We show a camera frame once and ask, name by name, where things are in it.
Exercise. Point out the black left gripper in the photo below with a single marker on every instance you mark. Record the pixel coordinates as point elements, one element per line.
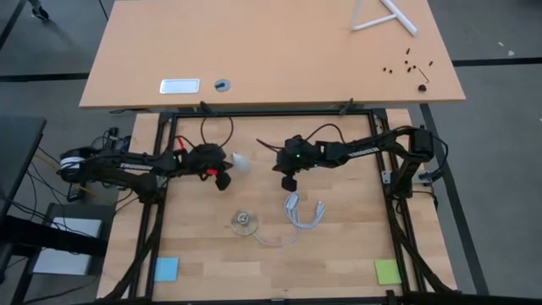
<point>205,159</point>

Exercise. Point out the white flat box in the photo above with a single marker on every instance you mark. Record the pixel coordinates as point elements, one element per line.
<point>68,250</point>

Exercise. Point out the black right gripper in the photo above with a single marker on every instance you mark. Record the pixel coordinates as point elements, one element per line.
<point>296,154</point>

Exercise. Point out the black chair caster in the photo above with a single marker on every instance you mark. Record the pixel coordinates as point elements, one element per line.
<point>39,12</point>

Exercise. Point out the grey metal bracket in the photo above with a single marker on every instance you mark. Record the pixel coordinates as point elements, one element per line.
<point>428,175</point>

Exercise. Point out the black clamp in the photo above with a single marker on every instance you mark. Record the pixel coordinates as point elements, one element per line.
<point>346,107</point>
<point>208,107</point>

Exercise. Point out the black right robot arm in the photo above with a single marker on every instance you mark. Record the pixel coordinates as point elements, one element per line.
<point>372,150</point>

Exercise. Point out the black allen key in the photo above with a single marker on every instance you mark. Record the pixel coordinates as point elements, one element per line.
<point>424,76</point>

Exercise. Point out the white tube frame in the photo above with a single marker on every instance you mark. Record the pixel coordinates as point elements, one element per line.
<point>402,19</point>

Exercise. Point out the small silver frame bracket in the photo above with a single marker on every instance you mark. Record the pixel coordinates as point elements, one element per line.
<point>386,177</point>

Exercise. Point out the white lightbulb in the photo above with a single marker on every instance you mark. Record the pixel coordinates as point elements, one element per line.
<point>242,163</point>

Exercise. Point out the beige wooden desk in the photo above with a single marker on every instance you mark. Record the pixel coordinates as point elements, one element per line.
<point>271,46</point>

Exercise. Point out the black side table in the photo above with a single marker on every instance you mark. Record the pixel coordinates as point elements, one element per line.
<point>17,152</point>

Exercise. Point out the green sticky note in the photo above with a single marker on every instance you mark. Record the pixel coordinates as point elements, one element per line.
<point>388,272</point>

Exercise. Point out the brass lamp base with socket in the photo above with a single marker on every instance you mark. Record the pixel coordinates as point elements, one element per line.
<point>244,222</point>

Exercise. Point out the black power adapter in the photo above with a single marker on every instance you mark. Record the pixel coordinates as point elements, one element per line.
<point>75,191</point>

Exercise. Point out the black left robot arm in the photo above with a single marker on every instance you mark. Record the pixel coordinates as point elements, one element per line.
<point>127,167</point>

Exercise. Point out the blue sticky note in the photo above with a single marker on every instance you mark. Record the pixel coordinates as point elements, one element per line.
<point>166,269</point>

